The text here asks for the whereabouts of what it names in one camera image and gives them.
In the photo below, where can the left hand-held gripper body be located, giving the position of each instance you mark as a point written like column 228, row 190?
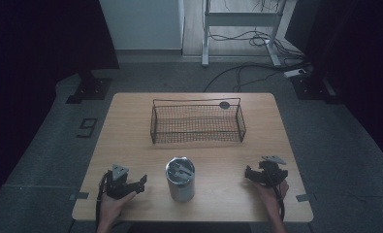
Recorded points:
column 118, row 189

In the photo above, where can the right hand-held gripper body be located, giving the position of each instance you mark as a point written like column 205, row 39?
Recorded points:
column 271, row 173

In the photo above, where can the silver steel tumbler with lid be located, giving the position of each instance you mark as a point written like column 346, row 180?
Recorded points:
column 181, row 189

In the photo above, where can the person's left hand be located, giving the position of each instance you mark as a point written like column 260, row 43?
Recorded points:
column 113, row 208

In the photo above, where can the person's right hand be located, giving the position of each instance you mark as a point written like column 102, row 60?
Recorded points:
column 273, row 195

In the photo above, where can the grey tape piece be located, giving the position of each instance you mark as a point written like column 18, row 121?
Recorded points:
column 303, row 197
column 79, row 195

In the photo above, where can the dark round table grommet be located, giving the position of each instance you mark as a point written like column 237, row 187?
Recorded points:
column 224, row 105

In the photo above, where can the black stand base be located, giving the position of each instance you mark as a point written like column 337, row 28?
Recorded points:
column 312, row 87
column 90, row 89

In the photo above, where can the white power strip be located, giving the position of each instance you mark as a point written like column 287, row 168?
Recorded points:
column 294, row 73

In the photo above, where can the dark curtain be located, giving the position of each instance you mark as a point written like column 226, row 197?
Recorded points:
column 34, row 48
column 357, row 48

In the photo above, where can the white cabinet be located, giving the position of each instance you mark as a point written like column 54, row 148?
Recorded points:
column 143, row 26

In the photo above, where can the white metal desk frame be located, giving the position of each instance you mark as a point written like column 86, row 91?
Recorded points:
column 240, row 18

